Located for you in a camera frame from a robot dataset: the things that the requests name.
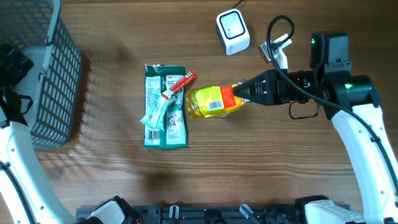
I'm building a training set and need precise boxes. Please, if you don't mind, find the yellow oil bottle silver cap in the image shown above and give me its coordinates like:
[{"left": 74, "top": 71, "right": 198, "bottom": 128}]
[{"left": 185, "top": 83, "right": 250, "bottom": 118}]

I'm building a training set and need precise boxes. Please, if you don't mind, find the red stick sachet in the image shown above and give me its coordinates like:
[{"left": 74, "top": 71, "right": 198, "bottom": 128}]
[{"left": 161, "top": 71, "right": 198, "bottom": 100}]

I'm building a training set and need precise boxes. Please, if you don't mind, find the green white gloves packet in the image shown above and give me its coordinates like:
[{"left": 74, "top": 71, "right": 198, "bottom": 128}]
[{"left": 143, "top": 65, "right": 188, "bottom": 149}]

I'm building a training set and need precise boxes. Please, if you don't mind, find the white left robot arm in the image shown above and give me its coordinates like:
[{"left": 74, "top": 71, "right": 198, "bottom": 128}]
[{"left": 1, "top": 42, "right": 82, "bottom": 223}]

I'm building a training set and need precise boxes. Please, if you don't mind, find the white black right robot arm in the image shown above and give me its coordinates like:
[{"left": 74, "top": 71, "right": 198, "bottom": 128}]
[{"left": 233, "top": 31, "right": 397, "bottom": 223}]

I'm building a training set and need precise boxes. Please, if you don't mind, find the white barcode scanner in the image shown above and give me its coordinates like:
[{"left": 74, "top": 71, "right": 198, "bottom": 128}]
[{"left": 216, "top": 9, "right": 250, "bottom": 55}]

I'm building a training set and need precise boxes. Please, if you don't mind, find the grey plastic mesh basket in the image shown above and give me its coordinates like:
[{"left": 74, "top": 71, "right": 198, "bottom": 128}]
[{"left": 1, "top": 0, "right": 82, "bottom": 149}]

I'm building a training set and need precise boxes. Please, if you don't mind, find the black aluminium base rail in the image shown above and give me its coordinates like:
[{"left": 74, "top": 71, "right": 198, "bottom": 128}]
[{"left": 75, "top": 203, "right": 352, "bottom": 224}]

